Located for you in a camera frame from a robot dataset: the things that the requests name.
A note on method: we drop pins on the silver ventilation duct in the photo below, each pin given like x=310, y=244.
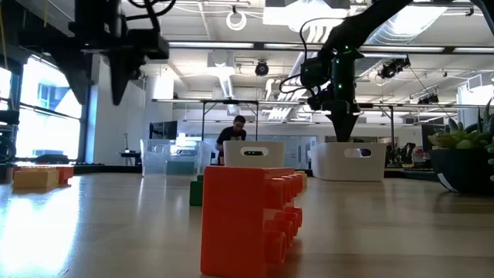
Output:
x=386, y=36

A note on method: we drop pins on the white ceiling vent duct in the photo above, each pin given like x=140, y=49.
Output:
x=222, y=73

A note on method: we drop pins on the small black side table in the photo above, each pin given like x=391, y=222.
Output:
x=129, y=153

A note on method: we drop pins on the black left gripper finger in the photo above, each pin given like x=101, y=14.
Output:
x=120, y=73
x=79, y=71

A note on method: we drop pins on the black ceiling spotlight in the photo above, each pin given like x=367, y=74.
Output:
x=261, y=68

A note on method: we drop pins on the green toy brick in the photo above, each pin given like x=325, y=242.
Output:
x=181, y=168
x=196, y=191

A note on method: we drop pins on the black table frame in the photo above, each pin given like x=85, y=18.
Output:
x=391, y=127
x=231, y=102

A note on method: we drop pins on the black track light cluster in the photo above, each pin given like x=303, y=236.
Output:
x=428, y=99
x=391, y=68

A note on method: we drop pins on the green succulent plant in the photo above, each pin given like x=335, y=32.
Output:
x=459, y=139

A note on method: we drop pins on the orange toy brick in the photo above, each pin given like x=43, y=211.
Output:
x=231, y=220
x=66, y=174

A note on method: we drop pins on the white plastic bin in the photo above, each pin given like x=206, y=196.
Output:
x=235, y=154
x=332, y=166

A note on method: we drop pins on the clear plastic bin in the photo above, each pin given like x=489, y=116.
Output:
x=154, y=154

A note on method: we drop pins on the black monitor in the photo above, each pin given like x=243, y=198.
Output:
x=164, y=130

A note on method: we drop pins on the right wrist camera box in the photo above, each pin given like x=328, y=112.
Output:
x=314, y=71

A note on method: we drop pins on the person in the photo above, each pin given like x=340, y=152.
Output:
x=231, y=135

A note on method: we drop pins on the dark plant pot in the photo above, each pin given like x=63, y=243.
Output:
x=467, y=171

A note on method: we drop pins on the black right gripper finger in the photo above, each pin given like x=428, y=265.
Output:
x=344, y=125

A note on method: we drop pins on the bright window pane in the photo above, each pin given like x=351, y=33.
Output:
x=50, y=127

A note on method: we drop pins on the yellow toy brick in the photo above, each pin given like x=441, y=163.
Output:
x=303, y=179
x=34, y=178

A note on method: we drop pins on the long ceiling light bar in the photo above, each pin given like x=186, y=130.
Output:
x=208, y=45

